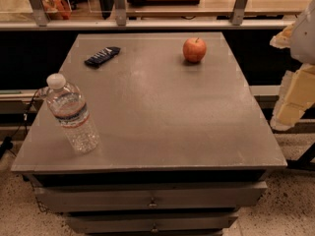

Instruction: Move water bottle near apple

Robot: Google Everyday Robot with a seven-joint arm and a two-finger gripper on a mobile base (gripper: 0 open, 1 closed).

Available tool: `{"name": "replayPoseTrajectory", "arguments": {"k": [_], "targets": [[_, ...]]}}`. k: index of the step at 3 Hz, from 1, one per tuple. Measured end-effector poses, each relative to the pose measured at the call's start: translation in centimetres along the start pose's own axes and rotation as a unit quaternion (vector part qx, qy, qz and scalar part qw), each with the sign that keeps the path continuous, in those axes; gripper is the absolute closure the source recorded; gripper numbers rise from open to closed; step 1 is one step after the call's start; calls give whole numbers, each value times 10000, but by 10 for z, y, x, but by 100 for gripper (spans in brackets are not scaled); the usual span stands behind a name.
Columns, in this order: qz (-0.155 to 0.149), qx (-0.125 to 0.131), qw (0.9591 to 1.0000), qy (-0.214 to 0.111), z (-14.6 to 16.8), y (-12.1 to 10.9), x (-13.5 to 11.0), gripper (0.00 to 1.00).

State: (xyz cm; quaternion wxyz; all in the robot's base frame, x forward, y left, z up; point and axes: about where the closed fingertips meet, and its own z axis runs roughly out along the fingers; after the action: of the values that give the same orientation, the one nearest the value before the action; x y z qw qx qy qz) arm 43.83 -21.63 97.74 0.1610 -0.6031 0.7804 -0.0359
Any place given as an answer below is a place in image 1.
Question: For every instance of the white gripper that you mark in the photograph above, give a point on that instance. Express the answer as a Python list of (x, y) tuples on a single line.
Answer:
[(304, 38)]

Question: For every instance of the clear plastic water bottle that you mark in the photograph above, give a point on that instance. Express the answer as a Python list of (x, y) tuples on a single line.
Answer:
[(69, 107)]

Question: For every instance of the red apple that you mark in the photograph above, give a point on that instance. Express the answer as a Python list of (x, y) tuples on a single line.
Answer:
[(194, 49)]

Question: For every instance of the grey top drawer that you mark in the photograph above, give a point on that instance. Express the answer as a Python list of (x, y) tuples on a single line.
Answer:
[(151, 196)]

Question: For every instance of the grey drawer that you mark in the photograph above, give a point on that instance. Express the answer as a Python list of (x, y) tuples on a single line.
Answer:
[(151, 196), (151, 222)]

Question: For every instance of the dark blue snack bar wrapper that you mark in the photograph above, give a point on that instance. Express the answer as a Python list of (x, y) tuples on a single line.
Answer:
[(102, 56)]

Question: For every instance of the orange plastic bag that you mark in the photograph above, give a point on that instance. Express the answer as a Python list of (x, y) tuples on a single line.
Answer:
[(57, 6)]

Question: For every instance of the grey lower drawer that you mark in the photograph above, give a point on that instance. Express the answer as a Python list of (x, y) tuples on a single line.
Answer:
[(151, 222)]

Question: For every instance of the grey metal rail frame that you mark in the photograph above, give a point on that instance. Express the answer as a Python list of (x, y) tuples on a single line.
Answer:
[(20, 15)]

